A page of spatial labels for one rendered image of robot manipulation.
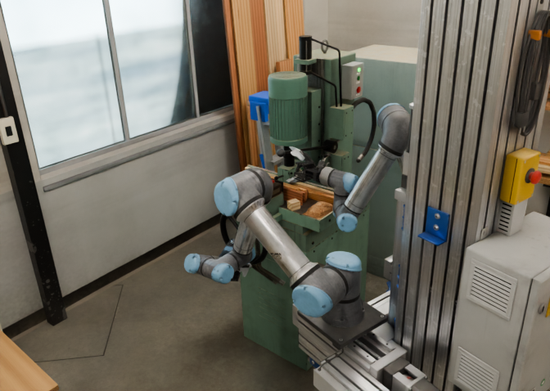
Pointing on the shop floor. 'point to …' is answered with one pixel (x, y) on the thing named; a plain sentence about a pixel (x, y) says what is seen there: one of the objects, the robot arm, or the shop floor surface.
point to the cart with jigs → (20, 370)
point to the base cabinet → (258, 285)
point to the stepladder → (258, 109)
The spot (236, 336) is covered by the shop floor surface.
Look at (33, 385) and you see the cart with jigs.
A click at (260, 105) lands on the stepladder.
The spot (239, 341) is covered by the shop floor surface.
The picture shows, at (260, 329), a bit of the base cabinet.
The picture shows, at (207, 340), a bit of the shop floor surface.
